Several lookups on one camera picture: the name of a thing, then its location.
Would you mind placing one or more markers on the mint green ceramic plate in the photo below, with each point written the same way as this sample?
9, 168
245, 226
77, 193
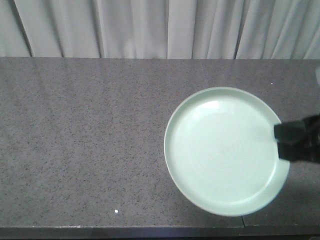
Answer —
221, 152

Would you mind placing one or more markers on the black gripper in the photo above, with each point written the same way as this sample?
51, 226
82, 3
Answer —
299, 140

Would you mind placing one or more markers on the white pleated curtain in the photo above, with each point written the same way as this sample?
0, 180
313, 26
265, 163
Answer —
161, 29

